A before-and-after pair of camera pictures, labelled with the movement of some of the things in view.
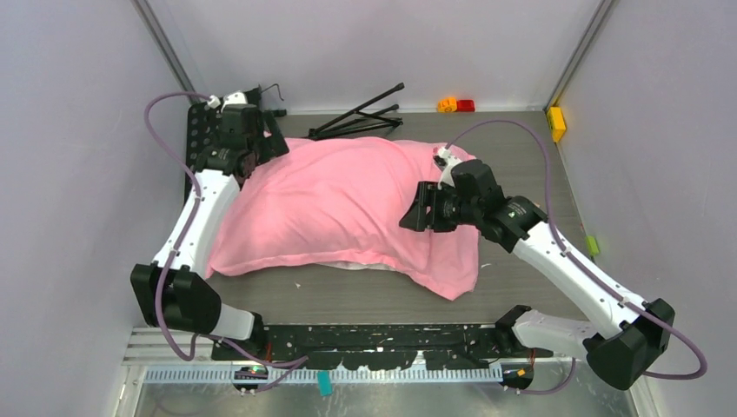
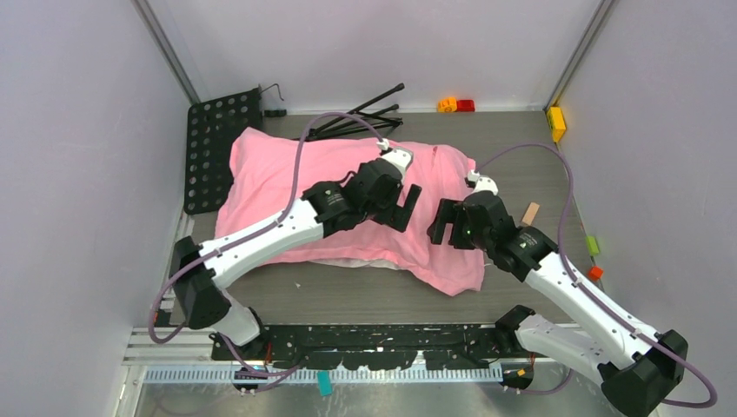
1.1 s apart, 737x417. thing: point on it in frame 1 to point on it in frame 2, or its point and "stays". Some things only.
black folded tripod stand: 356,120 stays
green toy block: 592,246 stays
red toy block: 465,105 stays
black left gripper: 275,142 to 396,216
